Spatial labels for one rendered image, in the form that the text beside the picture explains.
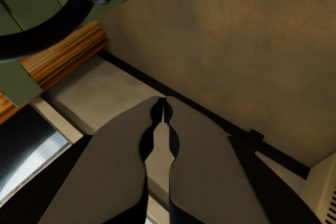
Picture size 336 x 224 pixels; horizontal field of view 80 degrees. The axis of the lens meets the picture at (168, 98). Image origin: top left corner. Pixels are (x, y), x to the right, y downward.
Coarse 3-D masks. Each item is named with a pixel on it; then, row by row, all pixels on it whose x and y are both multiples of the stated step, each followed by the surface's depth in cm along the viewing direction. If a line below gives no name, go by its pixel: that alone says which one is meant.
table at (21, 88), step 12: (12, 60) 38; (0, 72) 38; (12, 72) 39; (24, 72) 41; (0, 84) 38; (12, 84) 40; (24, 84) 42; (36, 84) 43; (12, 96) 41; (24, 96) 42
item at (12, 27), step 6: (0, 6) 34; (0, 12) 34; (6, 12) 35; (0, 18) 35; (6, 18) 35; (12, 18) 36; (0, 24) 35; (6, 24) 36; (12, 24) 36; (0, 30) 35; (6, 30) 36; (12, 30) 37; (18, 30) 37
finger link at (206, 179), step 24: (168, 96) 11; (168, 120) 11; (192, 120) 9; (192, 144) 8; (216, 144) 8; (192, 168) 7; (216, 168) 7; (240, 168) 7; (192, 192) 6; (216, 192) 6; (240, 192) 6; (192, 216) 6; (216, 216) 6; (240, 216) 6; (264, 216) 6
